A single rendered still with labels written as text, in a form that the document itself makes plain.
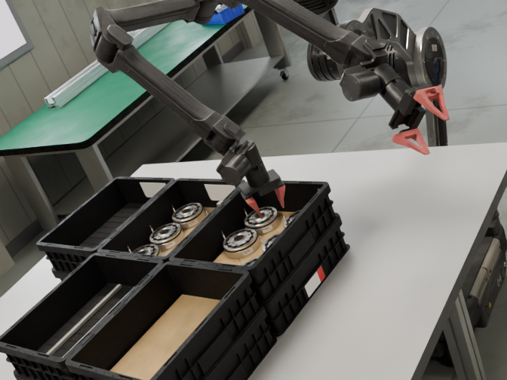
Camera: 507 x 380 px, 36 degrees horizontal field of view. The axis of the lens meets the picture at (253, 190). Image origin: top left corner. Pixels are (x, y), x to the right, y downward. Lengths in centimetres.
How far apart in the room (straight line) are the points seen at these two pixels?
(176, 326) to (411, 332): 59
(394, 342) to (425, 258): 33
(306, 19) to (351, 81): 20
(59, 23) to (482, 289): 348
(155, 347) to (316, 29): 87
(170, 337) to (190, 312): 9
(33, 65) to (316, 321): 346
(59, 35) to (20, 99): 55
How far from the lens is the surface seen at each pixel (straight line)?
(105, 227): 270
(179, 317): 206
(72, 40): 542
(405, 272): 213
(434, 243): 221
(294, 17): 177
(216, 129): 196
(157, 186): 262
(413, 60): 278
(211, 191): 246
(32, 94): 513
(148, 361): 197
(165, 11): 222
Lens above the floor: 193
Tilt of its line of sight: 26 degrees down
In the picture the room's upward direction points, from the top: 22 degrees counter-clockwise
